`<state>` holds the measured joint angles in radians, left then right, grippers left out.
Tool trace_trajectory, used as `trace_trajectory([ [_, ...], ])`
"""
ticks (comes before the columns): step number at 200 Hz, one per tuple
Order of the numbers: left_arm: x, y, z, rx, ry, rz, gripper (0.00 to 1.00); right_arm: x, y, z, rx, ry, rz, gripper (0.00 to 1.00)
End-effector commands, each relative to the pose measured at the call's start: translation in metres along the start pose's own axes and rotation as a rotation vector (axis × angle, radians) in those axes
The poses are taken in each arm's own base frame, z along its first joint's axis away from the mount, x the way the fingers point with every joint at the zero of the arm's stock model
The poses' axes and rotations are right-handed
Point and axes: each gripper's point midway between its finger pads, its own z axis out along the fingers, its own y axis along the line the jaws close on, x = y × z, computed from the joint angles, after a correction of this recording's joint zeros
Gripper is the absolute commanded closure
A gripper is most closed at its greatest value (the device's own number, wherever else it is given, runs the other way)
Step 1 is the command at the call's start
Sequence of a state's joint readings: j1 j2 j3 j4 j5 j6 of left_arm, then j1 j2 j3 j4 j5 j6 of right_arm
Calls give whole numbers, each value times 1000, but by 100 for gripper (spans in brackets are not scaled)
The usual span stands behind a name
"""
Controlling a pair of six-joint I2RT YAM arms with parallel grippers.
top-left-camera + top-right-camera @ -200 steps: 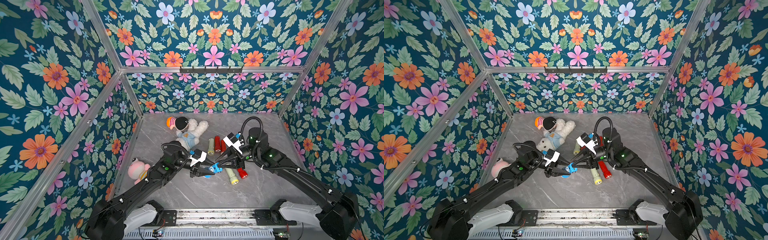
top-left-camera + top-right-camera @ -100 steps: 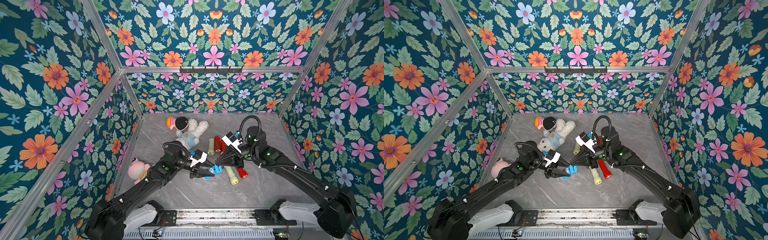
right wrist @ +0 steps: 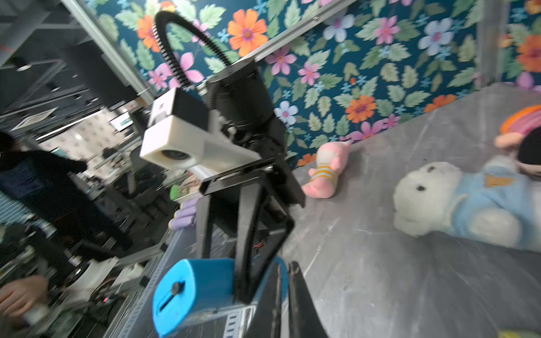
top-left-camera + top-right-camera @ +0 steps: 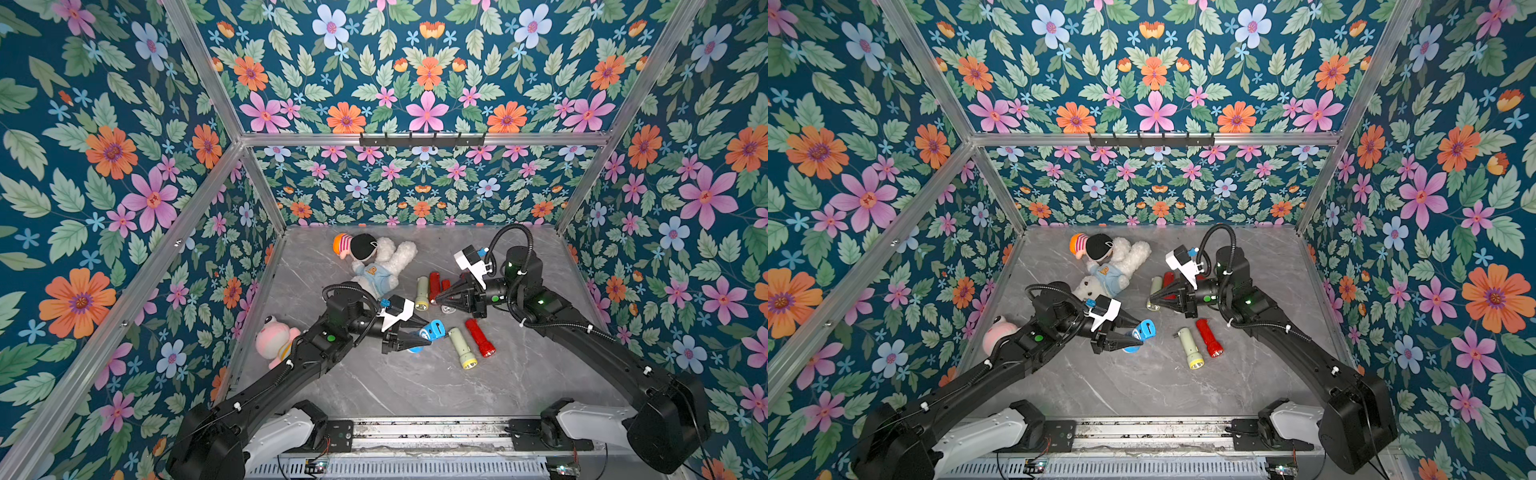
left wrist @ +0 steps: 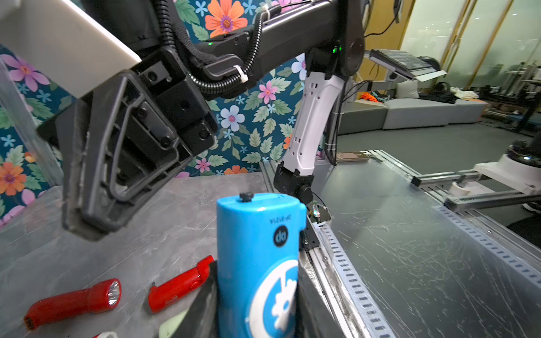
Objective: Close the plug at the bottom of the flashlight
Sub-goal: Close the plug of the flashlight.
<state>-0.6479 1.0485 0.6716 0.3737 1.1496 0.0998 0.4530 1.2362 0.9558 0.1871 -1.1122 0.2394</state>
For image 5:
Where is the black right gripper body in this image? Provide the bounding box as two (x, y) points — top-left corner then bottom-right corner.
(131, 46), (218, 156)

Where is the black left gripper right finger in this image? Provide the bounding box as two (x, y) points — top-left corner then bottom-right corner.
(295, 266), (345, 338)

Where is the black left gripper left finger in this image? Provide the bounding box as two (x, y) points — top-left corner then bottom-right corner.
(171, 262), (219, 338)

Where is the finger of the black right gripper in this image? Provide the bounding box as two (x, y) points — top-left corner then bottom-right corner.
(37, 70), (192, 241)

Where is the pale green flashlight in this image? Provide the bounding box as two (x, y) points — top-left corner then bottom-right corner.
(158, 311), (187, 338)

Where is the red flashlight plain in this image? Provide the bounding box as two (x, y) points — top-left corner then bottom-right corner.
(147, 256), (215, 313)
(23, 279), (122, 331)

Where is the red flashlight white logo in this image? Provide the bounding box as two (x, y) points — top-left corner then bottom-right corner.
(94, 332), (118, 338)

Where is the blue flashlight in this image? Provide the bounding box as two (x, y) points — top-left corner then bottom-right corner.
(216, 193), (307, 337)

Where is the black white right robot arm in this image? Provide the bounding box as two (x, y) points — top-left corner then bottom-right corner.
(37, 1), (369, 241)

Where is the grey sofa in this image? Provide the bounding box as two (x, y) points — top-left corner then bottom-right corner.
(339, 99), (487, 135)

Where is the black keyboard on stand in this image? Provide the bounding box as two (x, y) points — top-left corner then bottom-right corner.
(365, 49), (447, 83)

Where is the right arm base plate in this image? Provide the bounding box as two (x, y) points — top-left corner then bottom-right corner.
(300, 199), (332, 252)

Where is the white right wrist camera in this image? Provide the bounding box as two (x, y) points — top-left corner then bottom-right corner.
(1, 1), (141, 98)

